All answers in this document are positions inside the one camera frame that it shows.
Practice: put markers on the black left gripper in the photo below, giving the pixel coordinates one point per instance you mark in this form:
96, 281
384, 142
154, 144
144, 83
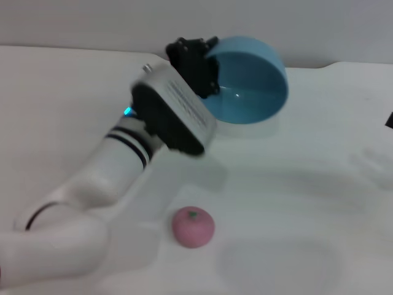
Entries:
196, 64

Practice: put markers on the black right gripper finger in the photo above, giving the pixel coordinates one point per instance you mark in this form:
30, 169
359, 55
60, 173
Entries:
390, 121

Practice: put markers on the blue plastic bowl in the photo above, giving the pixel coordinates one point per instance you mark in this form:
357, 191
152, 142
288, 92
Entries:
255, 92

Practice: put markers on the pink toy peach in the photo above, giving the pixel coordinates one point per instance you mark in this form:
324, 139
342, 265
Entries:
193, 229

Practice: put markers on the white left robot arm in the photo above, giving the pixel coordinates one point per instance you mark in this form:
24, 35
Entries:
116, 172

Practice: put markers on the left wrist camera housing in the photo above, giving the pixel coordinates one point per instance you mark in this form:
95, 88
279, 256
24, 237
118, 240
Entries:
175, 113

